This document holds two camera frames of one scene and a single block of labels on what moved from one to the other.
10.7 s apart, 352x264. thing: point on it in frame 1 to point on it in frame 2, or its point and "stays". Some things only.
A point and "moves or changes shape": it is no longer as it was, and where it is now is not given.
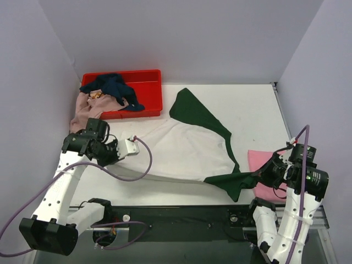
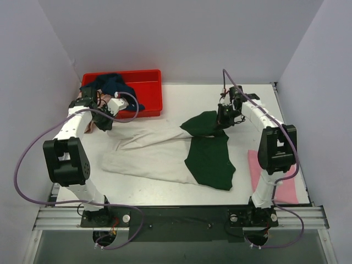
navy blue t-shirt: (114, 84) stays
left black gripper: (109, 157) to (102, 122)
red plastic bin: (145, 86) stays
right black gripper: (267, 170) to (223, 118)
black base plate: (216, 223) stays
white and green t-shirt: (191, 147) moves or changes shape
